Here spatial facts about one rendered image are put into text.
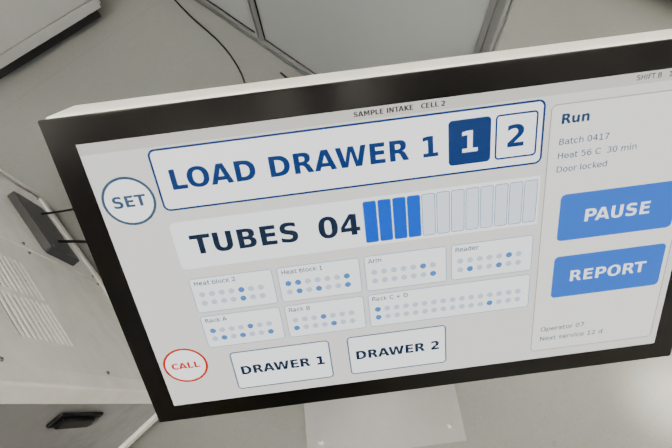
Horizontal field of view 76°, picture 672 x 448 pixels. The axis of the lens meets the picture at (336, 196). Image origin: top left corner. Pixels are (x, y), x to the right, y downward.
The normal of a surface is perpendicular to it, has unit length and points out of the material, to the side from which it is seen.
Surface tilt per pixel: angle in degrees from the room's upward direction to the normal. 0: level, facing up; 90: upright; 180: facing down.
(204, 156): 50
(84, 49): 0
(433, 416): 3
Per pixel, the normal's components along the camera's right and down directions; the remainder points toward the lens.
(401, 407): -0.05, -0.40
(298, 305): 0.05, 0.40
